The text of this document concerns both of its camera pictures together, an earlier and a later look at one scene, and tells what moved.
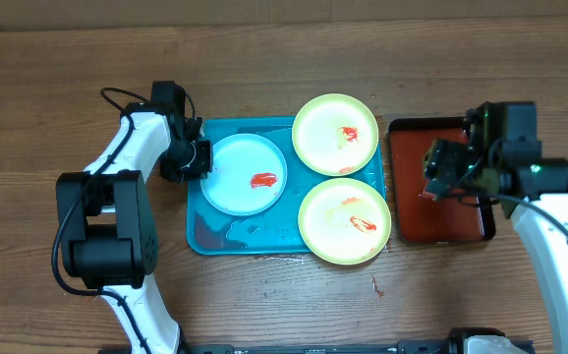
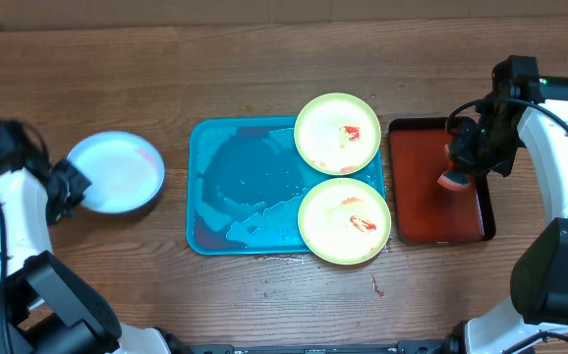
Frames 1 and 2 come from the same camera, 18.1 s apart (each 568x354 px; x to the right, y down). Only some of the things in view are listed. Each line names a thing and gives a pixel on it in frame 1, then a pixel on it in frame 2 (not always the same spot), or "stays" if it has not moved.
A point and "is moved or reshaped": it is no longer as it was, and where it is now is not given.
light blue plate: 248,175 is moved or reshaped
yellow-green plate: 335,135 stays
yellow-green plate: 344,221 stays
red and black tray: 419,217 stays
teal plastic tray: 274,231 stays
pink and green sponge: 427,195 is moved or reshaped
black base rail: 454,345 stays
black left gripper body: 189,161 → 71,192
